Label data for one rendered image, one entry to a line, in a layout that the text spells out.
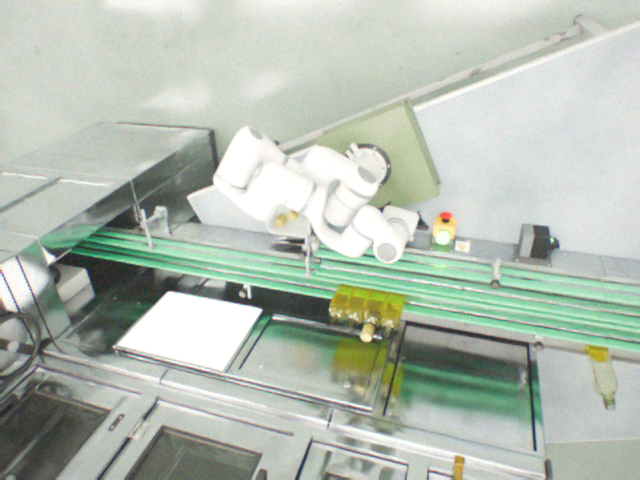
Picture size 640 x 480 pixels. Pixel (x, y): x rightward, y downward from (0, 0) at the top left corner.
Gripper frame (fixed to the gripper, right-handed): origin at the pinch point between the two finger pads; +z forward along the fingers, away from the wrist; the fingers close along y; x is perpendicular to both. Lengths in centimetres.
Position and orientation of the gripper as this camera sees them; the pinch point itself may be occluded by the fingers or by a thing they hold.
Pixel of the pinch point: (402, 211)
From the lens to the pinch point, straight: 143.2
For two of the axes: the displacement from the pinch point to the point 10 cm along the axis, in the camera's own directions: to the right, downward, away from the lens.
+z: 2.9, -4.0, 8.7
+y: -9.4, -3.0, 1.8
